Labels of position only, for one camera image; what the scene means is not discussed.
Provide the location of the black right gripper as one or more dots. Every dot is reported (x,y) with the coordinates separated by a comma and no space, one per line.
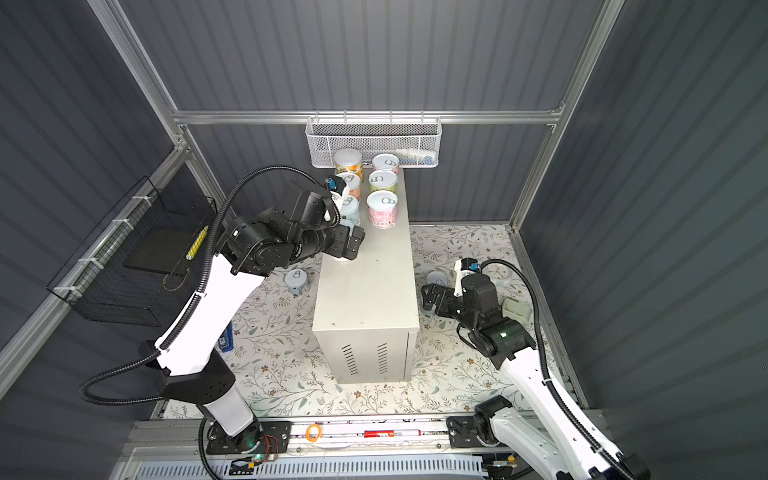
(447,293)

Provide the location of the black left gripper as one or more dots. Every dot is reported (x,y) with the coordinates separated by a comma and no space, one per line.
(339,247)

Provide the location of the silver can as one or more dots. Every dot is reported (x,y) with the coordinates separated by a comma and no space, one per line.
(349,211)
(296,281)

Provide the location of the peach label food can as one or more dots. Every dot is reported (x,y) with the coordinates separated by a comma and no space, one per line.
(353,183)

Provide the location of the green label food can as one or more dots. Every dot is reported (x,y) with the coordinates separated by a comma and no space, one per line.
(383,180)

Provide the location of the orange yellow label can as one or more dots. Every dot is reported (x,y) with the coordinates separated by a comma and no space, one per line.
(348,160)

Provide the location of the pink label food can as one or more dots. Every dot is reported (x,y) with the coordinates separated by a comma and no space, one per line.
(386,162)

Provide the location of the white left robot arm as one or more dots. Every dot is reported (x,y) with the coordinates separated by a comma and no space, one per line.
(237,257)

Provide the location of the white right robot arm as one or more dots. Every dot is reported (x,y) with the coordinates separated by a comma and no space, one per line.
(568,445)

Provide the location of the beige metal cabinet counter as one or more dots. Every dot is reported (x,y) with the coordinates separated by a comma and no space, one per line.
(366,318)

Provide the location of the pale green flat box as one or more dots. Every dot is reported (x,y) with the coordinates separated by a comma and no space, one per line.
(517,310)

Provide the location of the tubes in mesh basket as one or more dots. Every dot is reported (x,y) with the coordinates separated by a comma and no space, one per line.
(417,158)

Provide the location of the yellow strip in basket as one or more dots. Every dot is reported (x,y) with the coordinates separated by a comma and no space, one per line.
(197,243)

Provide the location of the blue lighter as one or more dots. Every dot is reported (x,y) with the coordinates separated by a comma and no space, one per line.
(225,342)

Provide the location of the red white marker pen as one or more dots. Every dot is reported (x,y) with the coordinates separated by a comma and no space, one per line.
(393,433)

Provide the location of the orange rubber band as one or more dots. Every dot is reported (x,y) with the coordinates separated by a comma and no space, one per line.
(313,433)

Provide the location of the white wire mesh basket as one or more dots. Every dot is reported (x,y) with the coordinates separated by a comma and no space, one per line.
(370,136)

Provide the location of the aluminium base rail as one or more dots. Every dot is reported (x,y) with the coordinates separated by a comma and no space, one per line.
(295,437)

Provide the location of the black wire wall basket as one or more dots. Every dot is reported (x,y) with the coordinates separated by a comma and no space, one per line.
(140,264)

